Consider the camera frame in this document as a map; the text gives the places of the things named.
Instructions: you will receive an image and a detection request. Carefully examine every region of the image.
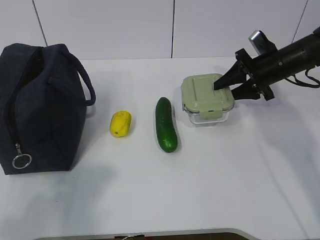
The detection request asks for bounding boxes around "green cucumber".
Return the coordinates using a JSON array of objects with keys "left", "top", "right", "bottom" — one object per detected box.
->
[{"left": 155, "top": 97, "right": 178, "bottom": 153}]

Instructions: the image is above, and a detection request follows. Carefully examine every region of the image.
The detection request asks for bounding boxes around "glass container with green lid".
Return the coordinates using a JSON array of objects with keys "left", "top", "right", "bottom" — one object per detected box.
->
[{"left": 181, "top": 73, "right": 235, "bottom": 125}]

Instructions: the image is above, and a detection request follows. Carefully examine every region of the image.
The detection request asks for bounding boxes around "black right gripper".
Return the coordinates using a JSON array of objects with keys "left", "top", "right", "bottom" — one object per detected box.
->
[{"left": 213, "top": 48, "right": 275, "bottom": 101}]

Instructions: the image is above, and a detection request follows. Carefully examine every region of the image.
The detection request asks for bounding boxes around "yellow lemon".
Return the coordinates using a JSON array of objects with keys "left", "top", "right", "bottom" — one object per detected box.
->
[{"left": 109, "top": 111, "right": 132, "bottom": 138}]

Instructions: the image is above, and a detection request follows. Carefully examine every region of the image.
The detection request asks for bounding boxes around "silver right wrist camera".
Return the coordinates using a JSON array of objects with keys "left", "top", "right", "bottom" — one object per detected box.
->
[{"left": 248, "top": 30, "right": 277, "bottom": 56}]

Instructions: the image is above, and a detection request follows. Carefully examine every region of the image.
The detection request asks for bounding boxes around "silver zipper pull ring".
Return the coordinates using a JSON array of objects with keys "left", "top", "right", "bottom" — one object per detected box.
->
[{"left": 11, "top": 143, "right": 33, "bottom": 169}]

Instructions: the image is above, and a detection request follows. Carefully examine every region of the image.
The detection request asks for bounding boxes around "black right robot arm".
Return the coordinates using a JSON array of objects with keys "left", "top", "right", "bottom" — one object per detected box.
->
[{"left": 213, "top": 29, "right": 320, "bottom": 101}]

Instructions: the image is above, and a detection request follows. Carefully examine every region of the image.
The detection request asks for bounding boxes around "dark navy lunch bag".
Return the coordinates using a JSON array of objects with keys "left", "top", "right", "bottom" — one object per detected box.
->
[{"left": 0, "top": 43, "right": 96, "bottom": 175}]

